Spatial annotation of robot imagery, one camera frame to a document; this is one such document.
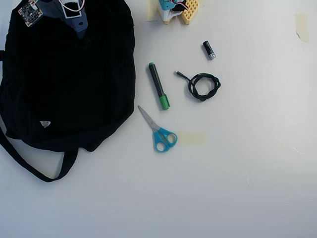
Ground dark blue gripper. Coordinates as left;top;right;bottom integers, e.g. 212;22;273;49
39;0;89;39

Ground black fabric bag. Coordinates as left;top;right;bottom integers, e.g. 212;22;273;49
0;0;136;183

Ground long beige tape strip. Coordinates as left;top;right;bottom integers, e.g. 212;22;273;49
146;0;160;22

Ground black marker with green cap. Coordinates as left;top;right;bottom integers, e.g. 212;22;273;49
148;62;171;111

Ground short beige tape strip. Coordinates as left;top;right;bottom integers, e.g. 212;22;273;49
177;132;208;145

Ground torn beige tape piece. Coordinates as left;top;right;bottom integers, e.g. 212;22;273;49
294;13;310;43

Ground red white servo wires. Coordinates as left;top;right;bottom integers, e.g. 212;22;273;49
58;0;86;12

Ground black camera circuit board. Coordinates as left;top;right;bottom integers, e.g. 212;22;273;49
17;0;43;27

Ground blue handled scissors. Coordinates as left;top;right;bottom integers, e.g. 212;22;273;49
137;105;178;153

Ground black braided USB cable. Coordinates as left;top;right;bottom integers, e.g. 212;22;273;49
174;70;222;102

